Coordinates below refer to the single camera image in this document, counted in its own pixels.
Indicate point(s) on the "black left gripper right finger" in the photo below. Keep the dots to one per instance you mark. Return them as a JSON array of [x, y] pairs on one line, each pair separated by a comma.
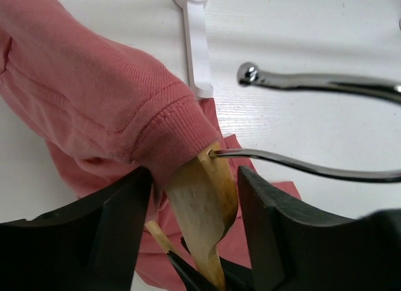
[[296, 246]]

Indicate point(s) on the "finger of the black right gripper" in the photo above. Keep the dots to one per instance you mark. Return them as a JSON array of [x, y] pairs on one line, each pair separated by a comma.
[[238, 277], [191, 278]]

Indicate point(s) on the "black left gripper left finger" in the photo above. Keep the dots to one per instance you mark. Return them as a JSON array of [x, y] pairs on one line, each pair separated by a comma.
[[91, 244]]

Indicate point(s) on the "wooden clothes hanger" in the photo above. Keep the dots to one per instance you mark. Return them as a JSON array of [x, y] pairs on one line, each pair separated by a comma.
[[203, 193]]

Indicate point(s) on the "red t shirt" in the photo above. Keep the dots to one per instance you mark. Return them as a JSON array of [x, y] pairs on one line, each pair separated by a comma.
[[102, 108]]

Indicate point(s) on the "white clothes rack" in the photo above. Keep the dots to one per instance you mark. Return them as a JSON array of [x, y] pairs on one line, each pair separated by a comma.
[[197, 49]]

